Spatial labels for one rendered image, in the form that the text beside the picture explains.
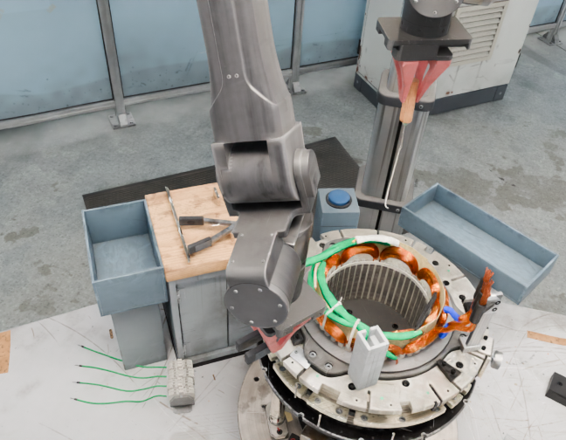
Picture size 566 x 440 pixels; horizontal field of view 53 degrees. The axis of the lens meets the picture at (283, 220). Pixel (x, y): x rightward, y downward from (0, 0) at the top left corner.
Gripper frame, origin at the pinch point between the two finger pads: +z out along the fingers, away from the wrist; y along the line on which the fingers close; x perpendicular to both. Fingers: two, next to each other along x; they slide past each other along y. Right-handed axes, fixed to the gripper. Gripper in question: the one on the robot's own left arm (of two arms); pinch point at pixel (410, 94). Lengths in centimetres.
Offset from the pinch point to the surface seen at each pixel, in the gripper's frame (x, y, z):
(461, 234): 6.0, 17.8, 32.7
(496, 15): 206, 120, 78
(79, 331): 8, -54, 56
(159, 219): 8.8, -35.6, 27.9
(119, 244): 11, -44, 36
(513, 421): -18, 25, 58
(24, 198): 141, -112, 132
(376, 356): -27.0, -8.2, 18.7
